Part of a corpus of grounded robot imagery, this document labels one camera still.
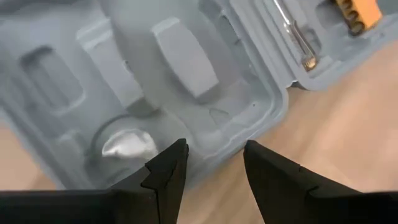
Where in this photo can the white crumpled plastic piece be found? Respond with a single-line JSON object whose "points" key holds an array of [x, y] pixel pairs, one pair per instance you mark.
{"points": [[130, 146]]}

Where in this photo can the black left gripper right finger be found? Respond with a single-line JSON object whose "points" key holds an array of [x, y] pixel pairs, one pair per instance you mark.
{"points": [[273, 186]]}

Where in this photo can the orange bit holder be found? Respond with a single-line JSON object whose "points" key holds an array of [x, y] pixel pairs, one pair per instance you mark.
{"points": [[363, 14]]}

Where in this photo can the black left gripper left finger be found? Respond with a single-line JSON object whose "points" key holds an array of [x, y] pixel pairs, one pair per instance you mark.
{"points": [[164, 186]]}

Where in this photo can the grey plastic tool case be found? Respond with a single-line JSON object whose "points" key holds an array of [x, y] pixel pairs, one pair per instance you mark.
{"points": [[186, 77]]}

